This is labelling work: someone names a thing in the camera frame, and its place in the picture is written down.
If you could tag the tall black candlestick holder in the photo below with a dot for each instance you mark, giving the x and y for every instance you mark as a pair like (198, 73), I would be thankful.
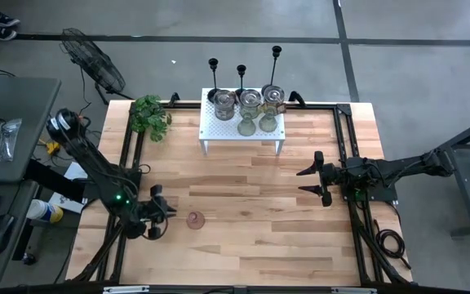
(276, 51)

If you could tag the black aluminium table frame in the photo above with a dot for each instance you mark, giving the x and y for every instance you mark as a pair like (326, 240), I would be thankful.
(186, 105)

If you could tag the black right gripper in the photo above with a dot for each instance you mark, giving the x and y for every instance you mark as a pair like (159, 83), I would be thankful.
(328, 177)

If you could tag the vanilla candle tin green label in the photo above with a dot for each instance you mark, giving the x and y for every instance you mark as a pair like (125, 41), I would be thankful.
(250, 102)

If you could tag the green ribbed glass candle holder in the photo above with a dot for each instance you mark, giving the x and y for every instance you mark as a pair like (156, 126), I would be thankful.
(246, 126)
(268, 122)

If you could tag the medium black candlestick holder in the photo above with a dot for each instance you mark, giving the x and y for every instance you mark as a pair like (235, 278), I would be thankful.
(213, 63)

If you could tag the black floor fan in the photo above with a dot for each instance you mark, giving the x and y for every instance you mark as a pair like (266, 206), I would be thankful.
(94, 61)

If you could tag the white paper sheet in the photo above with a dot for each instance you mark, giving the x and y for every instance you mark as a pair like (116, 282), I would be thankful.
(61, 200)
(76, 171)

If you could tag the black frame clamp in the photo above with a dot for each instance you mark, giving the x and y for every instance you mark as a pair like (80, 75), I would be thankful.
(174, 98)
(296, 98)

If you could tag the pink ribbed glass candle holder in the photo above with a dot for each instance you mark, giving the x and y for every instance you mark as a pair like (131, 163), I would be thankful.
(195, 220)

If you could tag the wipes canister yellow lid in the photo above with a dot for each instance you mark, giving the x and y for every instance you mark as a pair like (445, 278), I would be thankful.
(45, 211)

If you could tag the dark low desk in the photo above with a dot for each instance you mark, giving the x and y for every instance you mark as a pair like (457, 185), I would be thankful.
(6, 269)

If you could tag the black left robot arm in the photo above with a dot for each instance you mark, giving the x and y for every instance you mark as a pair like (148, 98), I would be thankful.
(96, 163)

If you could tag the short black candlestick holder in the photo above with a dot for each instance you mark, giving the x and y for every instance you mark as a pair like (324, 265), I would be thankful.
(241, 69)

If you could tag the grey desk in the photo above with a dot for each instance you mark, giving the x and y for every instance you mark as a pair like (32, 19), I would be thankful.
(35, 122)

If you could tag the black caster wheel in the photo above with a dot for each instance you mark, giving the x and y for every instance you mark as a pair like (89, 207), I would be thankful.
(29, 258)

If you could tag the clear plastic bag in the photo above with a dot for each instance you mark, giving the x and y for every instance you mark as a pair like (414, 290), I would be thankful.
(4, 139)

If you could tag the clear glass jar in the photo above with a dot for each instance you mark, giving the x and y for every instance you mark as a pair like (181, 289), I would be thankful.
(224, 104)

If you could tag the yellow power plug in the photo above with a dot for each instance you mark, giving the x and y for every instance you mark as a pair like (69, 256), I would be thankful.
(52, 147)

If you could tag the green artificial plant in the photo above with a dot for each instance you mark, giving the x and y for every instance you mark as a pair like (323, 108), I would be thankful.
(149, 118)

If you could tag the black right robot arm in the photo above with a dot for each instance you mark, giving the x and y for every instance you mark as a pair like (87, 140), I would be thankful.
(402, 167)

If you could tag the candle tin orange heart label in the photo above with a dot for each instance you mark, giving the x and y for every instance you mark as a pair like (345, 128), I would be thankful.
(273, 98)

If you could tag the person's shoe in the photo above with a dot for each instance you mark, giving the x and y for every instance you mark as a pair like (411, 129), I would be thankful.
(4, 19)
(2, 33)

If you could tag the white metal bracket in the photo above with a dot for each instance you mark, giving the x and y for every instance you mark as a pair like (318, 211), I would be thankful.
(125, 290)
(353, 290)

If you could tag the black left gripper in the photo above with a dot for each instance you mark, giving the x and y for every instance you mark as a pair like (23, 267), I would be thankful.
(155, 210)

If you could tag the white perforated metal shelf riser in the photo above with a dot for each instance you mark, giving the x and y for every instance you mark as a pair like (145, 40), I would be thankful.
(223, 128)

